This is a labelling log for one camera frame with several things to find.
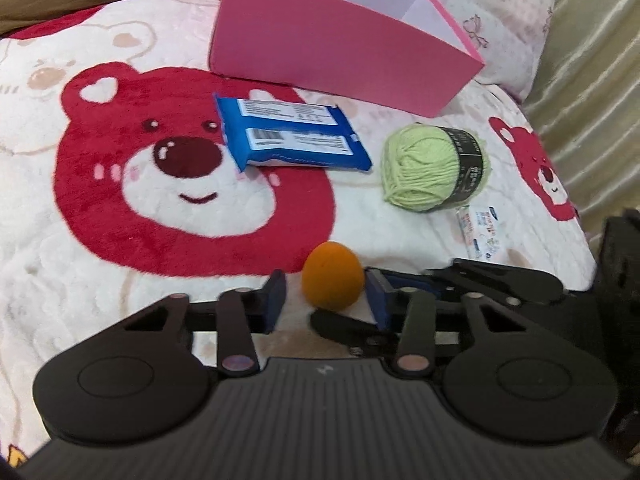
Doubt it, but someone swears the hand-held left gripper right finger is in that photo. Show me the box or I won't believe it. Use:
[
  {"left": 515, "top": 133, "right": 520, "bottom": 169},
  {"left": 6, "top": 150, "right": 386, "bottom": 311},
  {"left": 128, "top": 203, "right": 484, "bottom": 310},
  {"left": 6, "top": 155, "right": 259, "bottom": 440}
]
[{"left": 365, "top": 267, "right": 543, "bottom": 377}]

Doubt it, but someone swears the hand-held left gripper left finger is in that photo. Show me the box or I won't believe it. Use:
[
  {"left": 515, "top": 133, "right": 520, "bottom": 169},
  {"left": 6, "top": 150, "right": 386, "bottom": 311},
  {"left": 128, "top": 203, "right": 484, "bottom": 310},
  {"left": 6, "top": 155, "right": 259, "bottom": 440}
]
[{"left": 115, "top": 269, "right": 288, "bottom": 377}]

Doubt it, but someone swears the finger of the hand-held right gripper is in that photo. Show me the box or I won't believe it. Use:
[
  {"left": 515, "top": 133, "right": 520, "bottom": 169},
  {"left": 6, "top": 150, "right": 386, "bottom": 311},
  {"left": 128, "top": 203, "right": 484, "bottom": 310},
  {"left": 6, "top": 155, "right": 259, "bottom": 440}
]
[
  {"left": 380, "top": 259, "right": 568, "bottom": 307},
  {"left": 309, "top": 309, "right": 403, "bottom": 359}
]

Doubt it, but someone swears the orange ball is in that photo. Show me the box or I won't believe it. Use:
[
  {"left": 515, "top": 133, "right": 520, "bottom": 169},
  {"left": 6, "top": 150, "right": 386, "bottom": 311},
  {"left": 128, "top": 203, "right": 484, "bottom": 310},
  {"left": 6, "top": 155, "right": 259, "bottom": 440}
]
[{"left": 301, "top": 241, "right": 363, "bottom": 309}]

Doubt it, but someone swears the white tissue pack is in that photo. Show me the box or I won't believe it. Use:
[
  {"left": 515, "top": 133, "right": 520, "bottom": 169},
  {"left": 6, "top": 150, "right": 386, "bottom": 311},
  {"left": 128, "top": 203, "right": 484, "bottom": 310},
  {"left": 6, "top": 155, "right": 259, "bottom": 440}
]
[{"left": 454, "top": 205, "right": 506, "bottom": 261}]

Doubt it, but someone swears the green yarn ball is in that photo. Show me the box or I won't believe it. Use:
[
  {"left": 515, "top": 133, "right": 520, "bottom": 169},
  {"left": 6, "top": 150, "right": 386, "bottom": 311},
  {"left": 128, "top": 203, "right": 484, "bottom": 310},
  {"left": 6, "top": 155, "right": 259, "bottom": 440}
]
[{"left": 381, "top": 124, "right": 493, "bottom": 212}]

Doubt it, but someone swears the blue wet wipes pack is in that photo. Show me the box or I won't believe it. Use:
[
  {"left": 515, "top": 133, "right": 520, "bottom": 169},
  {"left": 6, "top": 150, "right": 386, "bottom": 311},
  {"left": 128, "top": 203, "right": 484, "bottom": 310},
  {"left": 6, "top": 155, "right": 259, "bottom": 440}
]
[{"left": 214, "top": 92, "right": 373, "bottom": 173}]

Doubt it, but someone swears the pink cardboard box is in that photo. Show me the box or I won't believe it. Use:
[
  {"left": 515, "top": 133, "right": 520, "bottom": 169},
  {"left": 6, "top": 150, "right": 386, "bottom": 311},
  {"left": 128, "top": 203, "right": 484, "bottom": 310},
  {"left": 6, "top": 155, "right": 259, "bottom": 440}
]
[{"left": 209, "top": 0, "right": 486, "bottom": 118}]

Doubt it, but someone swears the red bear printed blanket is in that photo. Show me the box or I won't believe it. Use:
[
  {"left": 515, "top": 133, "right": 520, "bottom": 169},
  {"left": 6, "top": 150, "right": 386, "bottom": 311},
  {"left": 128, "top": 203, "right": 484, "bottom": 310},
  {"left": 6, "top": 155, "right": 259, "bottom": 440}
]
[{"left": 0, "top": 0, "right": 598, "bottom": 461}]

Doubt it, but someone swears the gold satin curtain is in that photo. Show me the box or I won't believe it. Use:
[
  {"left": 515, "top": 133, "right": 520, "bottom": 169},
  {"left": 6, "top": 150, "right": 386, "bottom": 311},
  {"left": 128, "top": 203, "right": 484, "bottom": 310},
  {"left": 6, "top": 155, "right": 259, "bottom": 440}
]
[{"left": 520, "top": 0, "right": 640, "bottom": 271}]

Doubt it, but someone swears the pink checked pillow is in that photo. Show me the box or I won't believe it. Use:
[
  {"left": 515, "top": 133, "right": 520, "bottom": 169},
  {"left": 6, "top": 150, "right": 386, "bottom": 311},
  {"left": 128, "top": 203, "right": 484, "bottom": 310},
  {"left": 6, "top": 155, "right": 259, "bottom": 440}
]
[{"left": 345, "top": 0, "right": 558, "bottom": 103}]

